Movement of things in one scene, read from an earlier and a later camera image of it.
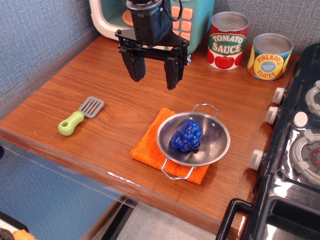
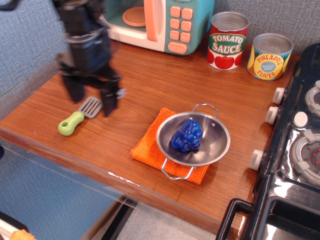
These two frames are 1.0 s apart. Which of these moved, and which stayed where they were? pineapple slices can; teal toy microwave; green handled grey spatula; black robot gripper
Moved: black robot gripper
Stayed: pineapple slices can; green handled grey spatula; teal toy microwave
